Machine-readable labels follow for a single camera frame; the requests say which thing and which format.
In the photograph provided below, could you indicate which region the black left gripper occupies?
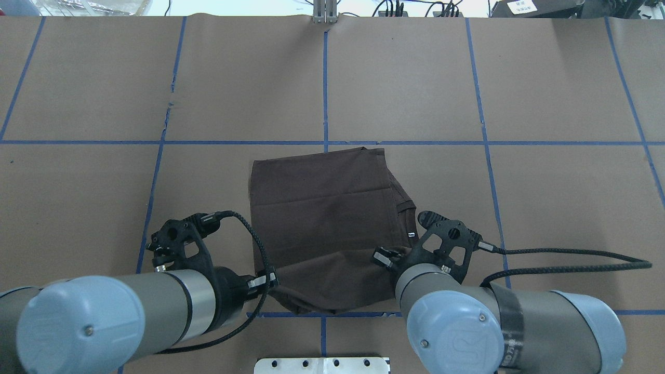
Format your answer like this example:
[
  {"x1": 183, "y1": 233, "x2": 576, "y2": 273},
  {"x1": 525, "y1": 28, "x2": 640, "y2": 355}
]
[{"x1": 210, "y1": 266, "x2": 278, "y2": 331}]

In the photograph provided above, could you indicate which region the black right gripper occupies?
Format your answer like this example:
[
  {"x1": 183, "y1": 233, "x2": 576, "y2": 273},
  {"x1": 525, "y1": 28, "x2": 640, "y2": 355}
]
[{"x1": 372, "y1": 246, "x2": 437, "y2": 284}]

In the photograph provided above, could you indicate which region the brown t-shirt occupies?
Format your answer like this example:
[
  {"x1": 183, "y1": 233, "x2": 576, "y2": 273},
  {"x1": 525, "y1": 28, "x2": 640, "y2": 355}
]
[{"x1": 249, "y1": 147, "x2": 419, "y2": 314}]

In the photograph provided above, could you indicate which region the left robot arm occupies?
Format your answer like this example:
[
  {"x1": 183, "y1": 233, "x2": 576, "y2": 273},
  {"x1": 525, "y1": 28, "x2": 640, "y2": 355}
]
[{"x1": 2, "y1": 267, "x2": 278, "y2": 373}]

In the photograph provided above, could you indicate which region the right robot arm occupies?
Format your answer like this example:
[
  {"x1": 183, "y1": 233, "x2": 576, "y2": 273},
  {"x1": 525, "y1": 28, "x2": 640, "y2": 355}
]
[{"x1": 373, "y1": 248, "x2": 627, "y2": 373}]

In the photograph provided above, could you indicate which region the brown paper table cover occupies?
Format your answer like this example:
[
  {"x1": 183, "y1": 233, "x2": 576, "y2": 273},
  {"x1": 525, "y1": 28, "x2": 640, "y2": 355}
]
[{"x1": 1, "y1": 14, "x2": 663, "y2": 373}]

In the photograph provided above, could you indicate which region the black box with label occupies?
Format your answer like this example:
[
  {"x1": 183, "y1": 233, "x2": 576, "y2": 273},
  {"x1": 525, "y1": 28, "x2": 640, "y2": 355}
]
[{"x1": 490, "y1": 1, "x2": 585, "y2": 19}]

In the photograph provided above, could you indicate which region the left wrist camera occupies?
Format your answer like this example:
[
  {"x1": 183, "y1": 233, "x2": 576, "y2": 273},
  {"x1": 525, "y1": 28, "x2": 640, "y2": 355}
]
[{"x1": 147, "y1": 213, "x2": 221, "y2": 276}]

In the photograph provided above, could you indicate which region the white camera pedestal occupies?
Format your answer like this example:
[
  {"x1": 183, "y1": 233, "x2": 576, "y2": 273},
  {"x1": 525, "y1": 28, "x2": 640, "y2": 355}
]
[{"x1": 254, "y1": 357, "x2": 391, "y2": 373}]

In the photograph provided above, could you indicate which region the aluminium frame post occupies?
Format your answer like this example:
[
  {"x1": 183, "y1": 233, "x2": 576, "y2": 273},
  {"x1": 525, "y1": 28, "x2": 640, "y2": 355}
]
[{"x1": 310, "y1": 0, "x2": 339, "y2": 24}]

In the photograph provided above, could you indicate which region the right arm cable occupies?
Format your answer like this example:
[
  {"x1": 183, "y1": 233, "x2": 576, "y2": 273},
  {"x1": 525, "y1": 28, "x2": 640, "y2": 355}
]
[{"x1": 481, "y1": 244, "x2": 653, "y2": 287}]

